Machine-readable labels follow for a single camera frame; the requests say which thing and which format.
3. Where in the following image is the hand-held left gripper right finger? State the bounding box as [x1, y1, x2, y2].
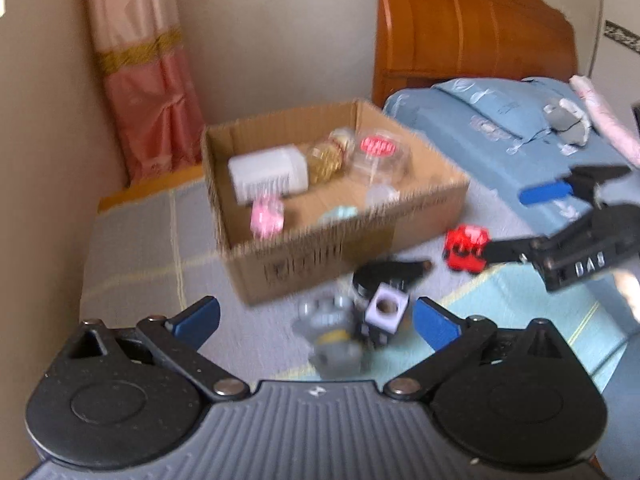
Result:
[384, 297, 573, 401]

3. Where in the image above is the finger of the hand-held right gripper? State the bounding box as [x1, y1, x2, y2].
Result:
[519, 165, 632, 209]
[484, 236, 547, 264]

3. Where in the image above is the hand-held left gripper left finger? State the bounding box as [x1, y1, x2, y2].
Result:
[64, 296, 251, 401]

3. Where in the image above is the red toy car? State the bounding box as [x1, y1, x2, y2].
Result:
[444, 224, 490, 273]

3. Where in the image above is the black cube toy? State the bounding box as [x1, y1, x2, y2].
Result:
[351, 280, 411, 348]

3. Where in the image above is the grey paw-shaped toy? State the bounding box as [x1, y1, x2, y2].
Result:
[292, 295, 366, 380]

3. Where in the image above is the small pink toy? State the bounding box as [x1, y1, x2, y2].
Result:
[251, 197, 286, 239]

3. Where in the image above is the brown cardboard box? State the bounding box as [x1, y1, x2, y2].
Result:
[200, 100, 471, 307]

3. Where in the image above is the clear glass jar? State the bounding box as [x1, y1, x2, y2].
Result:
[365, 184, 402, 207]

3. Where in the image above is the mint green case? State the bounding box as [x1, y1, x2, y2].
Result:
[319, 205, 359, 225]

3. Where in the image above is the white plastic bottle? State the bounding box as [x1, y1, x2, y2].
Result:
[227, 145, 311, 206]

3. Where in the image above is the yellow capsule bottle silver cap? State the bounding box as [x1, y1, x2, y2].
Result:
[306, 129, 357, 186]

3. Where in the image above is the grey plush toy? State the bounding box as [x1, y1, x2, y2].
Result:
[542, 97, 592, 149]

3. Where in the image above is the blue floral pillow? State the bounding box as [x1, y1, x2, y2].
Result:
[432, 77, 593, 142]

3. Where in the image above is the pink rolled cloth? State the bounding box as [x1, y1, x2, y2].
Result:
[569, 75, 640, 167]

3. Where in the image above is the blue floral bed sheet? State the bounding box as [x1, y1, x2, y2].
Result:
[382, 77, 640, 271]

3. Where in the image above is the wooden bed headboard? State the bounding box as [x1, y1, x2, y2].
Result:
[364, 0, 581, 106]

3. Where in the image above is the pink curtain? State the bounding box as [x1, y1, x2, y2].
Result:
[82, 0, 206, 183]

